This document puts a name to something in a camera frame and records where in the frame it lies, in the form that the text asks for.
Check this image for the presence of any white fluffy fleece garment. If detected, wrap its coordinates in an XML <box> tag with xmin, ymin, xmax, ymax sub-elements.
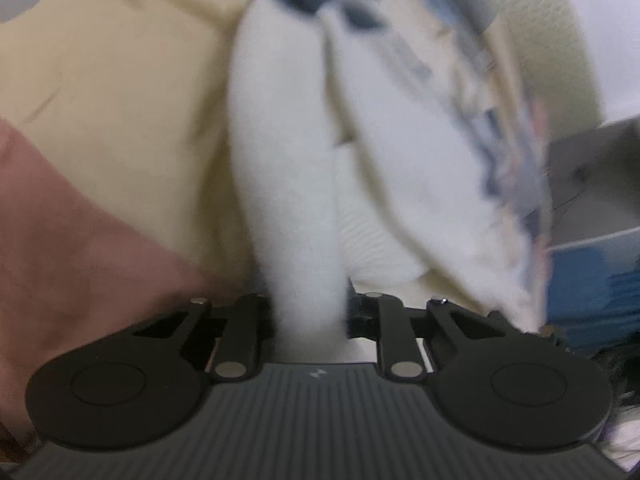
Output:
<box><xmin>228</xmin><ymin>0</ymin><xmax>549</xmax><ymax>362</ymax></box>

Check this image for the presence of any blue storage box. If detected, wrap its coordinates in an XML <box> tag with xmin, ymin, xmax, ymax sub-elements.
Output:
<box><xmin>547</xmin><ymin>228</ymin><xmax>640</xmax><ymax>352</ymax></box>

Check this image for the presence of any patchwork checkered duvet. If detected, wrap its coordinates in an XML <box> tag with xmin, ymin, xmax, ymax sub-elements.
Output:
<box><xmin>0</xmin><ymin>0</ymin><xmax>554</xmax><ymax>463</ymax></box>

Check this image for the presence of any cream quilted headboard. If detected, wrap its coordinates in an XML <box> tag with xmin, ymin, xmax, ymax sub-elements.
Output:
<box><xmin>454</xmin><ymin>0</ymin><xmax>603</xmax><ymax>138</ymax></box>

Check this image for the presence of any black charger cable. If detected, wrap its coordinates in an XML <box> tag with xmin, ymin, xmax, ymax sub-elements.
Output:
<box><xmin>549</xmin><ymin>167</ymin><xmax>591</xmax><ymax>221</ymax></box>

